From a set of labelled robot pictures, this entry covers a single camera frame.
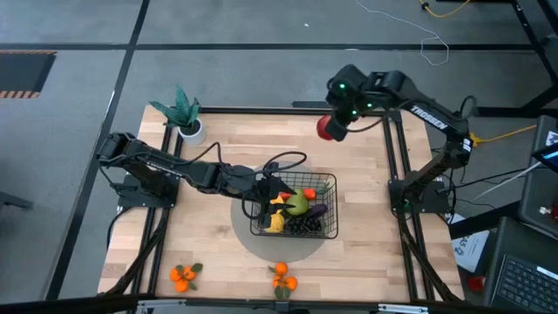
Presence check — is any black grape bunch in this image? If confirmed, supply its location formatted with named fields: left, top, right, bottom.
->
left=285, top=215, right=323, bottom=235

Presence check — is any black keyboard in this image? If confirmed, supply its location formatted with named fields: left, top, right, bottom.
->
left=490, top=253, right=558, bottom=314

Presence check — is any black wire basket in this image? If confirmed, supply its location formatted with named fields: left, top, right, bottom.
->
left=249, top=171, right=339, bottom=240

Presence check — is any black desk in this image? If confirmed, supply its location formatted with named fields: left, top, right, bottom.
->
left=483, top=215, right=558, bottom=314

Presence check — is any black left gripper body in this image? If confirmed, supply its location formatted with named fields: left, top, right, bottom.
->
left=233, top=167, right=268, bottom=205

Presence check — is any tangerine cluster with leaves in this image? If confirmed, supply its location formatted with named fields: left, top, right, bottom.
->
left=168, top=262, right=204, bottom=293
left=268, top=261, right=299, bottom=301

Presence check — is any yellow cable with plug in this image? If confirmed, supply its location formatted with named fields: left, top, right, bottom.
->
left=468, top=124, right=538, bottom=147

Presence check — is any white printed paper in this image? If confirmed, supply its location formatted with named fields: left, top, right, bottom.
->
left=450, top=212, right=492, bottom=274

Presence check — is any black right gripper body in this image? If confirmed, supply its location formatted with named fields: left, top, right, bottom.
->
left=326, top=64, right=380, bottom=119

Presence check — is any green pear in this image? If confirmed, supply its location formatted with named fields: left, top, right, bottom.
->
left=285, top=188, right=310, bottom=217

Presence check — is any green plant white pot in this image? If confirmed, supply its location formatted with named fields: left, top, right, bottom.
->
left=148, top=85, right=207, bottom=147

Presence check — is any white floor cable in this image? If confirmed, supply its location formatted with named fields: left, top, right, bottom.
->
left=355, top=0, right=450, bottom=67

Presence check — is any thin white rod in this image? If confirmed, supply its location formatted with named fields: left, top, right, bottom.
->
left=470, top=160, right=542, bottom=202

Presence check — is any yellow floor cable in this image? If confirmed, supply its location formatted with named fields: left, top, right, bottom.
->
left=418, top=0, right=473, bottom=18

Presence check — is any round grey mat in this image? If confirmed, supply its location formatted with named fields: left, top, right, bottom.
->
left=229, top=160, right=329, bottom=264

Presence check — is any black hazard-striped floor plate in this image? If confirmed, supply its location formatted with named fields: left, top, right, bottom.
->
left=0, top=50, right=58, bottom=99

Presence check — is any grey stand foot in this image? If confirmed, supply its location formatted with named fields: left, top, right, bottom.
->
left=0, top=190, right=35, bottom=211

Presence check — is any black aluminium table frame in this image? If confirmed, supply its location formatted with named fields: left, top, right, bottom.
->
left=98, top=99, right=466, bottom=306

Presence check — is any orange carrot green top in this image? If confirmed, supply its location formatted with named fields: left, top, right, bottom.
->
left=278, top=182, right=331, bottom=201

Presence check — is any black floor stand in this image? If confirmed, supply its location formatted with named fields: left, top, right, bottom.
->
left=473, top=0, right=558, bottom=119

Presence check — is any tablet with lit screen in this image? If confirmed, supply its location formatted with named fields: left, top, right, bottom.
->
left=530, top=141, right=558, bottom=174

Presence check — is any yellow lemon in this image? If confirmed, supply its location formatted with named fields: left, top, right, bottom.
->
left=264, top=211, right=287, bottom=234

